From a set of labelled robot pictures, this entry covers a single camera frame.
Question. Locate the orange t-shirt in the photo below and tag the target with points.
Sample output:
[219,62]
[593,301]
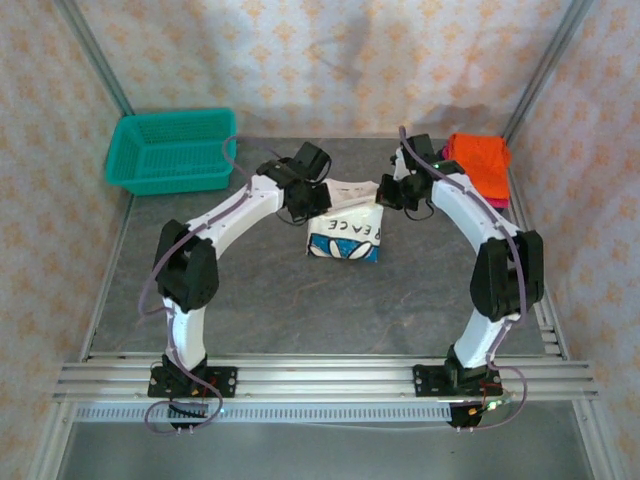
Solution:
[480,160]

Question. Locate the teal plastic basket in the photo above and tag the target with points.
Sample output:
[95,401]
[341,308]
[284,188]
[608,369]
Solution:
[165,150]

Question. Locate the pink t-shirt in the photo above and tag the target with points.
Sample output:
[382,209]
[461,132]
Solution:
[500,203]

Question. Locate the white printed t-shirt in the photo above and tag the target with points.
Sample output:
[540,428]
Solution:
[345,235]

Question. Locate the aluminium frame leg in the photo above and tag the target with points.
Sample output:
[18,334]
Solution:
[595,440]
[52,440]

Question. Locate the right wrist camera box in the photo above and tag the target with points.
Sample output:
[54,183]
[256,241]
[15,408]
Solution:
[398,165]

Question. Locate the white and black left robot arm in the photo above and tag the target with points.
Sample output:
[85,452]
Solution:
[255,212]

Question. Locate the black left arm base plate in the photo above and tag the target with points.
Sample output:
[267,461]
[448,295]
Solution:
[227,382]

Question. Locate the aluminium frame side rail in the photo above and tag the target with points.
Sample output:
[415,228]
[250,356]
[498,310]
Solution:
[108,280]
[550,330]

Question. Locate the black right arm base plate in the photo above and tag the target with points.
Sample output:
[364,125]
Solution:
[425,382]

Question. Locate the aluminium frame rail beam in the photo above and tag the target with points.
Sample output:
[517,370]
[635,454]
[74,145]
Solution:
[325,380]

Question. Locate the aluminium frame post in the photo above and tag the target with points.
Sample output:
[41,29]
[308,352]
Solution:
[99,60]
[547,60]

